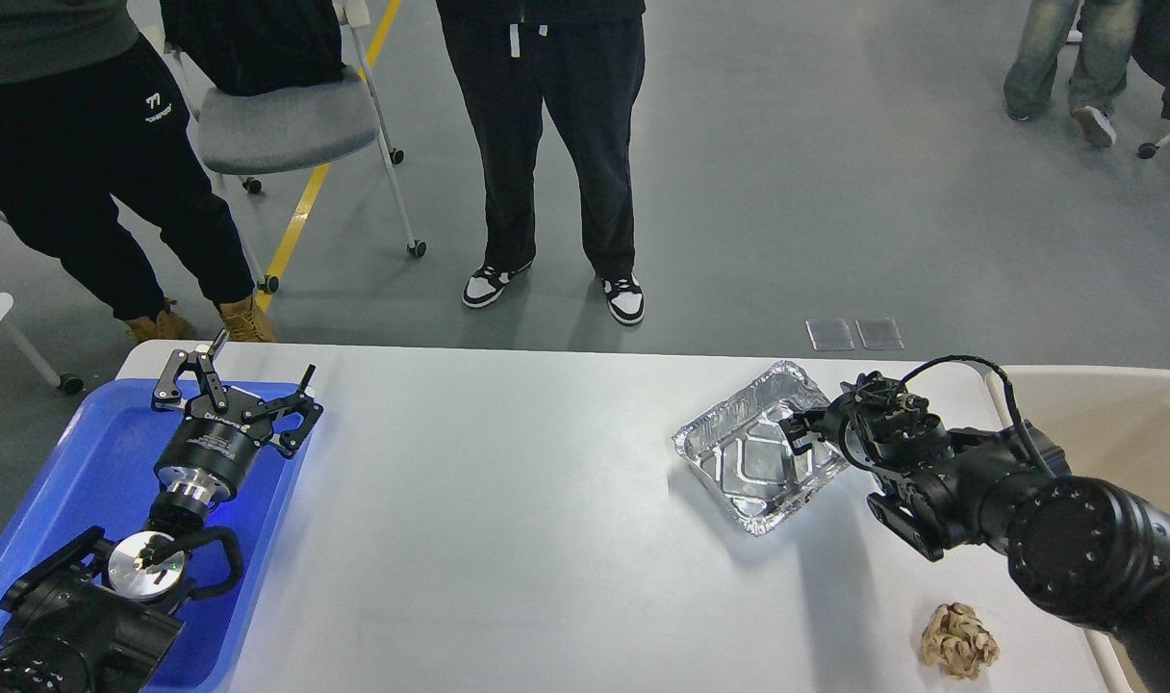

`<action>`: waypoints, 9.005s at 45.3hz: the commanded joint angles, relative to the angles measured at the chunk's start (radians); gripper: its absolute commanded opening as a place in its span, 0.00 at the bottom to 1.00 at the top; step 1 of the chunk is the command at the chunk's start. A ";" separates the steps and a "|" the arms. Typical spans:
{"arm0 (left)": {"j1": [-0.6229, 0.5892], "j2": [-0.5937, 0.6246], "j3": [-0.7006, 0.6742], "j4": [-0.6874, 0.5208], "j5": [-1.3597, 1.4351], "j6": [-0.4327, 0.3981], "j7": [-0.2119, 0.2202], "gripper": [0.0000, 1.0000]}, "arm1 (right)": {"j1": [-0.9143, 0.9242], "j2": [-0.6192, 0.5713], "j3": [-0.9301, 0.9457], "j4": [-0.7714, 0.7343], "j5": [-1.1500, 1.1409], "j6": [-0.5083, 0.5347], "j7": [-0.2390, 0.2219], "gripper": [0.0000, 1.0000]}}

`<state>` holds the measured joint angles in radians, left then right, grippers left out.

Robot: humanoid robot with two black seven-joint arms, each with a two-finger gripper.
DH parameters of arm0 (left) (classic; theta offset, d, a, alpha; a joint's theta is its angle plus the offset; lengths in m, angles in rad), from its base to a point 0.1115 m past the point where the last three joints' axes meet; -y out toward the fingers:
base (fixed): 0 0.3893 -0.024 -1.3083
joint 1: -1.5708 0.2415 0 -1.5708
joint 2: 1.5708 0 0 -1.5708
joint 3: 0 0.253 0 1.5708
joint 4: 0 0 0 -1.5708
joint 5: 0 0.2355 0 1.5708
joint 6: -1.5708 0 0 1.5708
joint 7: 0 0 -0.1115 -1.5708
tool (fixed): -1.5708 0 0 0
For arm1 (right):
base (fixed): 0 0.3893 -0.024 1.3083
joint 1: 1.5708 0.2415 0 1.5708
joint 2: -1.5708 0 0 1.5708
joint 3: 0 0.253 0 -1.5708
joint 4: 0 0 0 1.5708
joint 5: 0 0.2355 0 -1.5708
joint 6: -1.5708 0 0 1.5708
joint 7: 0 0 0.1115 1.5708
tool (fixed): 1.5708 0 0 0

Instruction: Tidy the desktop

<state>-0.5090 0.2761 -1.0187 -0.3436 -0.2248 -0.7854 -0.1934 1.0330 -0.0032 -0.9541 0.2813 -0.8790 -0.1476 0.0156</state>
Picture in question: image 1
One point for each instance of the blue plastic tray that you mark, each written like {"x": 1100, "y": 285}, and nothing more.
{"x": 101, "y": 474}

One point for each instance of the right floor plate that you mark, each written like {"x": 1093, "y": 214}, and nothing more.
{"x": 880, "y": 334}

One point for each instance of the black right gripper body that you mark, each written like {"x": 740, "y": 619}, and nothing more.
{"x": 938, "y": 488}

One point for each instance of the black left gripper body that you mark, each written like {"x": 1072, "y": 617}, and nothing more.
{"x": 211, "y": 453}

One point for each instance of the grey office chair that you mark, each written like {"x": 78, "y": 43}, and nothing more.
{"x": 298, "y": 127}

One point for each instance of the black jacket on chair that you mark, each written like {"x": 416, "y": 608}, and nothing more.
{"x": 251, "y": 47}

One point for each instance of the aluminium foil tray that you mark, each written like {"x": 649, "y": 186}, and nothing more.
{"x": 739, "y": 451}

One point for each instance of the crumpled brown paper ball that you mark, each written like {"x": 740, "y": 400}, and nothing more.
{"x": 956, "y": 641}

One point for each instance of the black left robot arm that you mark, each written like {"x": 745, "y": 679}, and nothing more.
{"x": 135, "y": 561}

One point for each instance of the person with tan boots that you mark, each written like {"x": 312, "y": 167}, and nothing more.
{"x": 91, "y": 119}

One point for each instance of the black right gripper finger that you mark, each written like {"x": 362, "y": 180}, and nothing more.
{"x": 805, "y": 428}

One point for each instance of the beige plastic bin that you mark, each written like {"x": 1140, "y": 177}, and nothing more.
{"x": 1112, "y": 422}

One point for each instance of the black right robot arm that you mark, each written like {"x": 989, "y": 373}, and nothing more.
{"x": 1081, "y": 548}

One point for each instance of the floor plate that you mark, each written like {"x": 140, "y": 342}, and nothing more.
{"x": 830, "y": 334}
{"x": 880, "y": 334}

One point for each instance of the left floor plate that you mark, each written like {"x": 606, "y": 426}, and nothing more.
{"x": 830, "y": 334}

